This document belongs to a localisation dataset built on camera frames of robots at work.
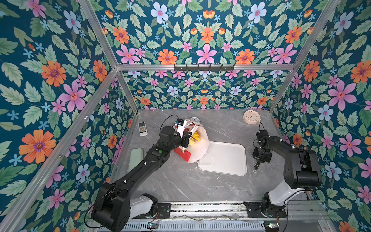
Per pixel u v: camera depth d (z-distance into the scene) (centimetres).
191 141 92
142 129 106
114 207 40
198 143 91
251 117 111
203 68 93
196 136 91
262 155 80
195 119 108
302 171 47
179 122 69
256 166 88
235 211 75
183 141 71
